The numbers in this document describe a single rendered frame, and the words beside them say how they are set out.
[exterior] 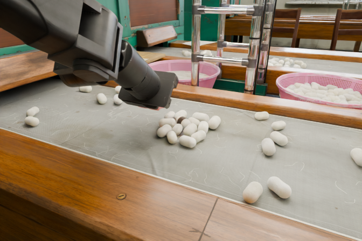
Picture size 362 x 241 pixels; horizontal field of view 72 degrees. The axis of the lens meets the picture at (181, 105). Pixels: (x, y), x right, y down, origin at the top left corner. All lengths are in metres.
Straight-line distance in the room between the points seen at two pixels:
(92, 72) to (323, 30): 3.01
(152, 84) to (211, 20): 2.83
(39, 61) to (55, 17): 0.47
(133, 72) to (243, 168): 0.22
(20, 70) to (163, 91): 0.40
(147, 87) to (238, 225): 0.24
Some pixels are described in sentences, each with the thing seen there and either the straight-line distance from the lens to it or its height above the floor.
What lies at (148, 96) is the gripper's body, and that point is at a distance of 0.43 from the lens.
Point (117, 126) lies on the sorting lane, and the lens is 0.54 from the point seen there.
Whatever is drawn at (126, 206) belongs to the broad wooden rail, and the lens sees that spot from 0.31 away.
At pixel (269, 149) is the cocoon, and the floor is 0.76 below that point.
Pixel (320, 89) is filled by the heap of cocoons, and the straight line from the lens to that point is 0.86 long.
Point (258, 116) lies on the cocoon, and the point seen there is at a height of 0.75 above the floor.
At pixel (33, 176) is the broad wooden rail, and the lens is 0.40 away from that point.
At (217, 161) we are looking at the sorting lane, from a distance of 0.42.
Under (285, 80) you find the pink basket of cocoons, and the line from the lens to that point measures 0.83.
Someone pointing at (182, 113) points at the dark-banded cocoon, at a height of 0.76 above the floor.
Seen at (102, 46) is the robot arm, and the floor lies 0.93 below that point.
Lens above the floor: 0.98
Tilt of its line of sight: 23 degrees down
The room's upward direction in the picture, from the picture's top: straight up
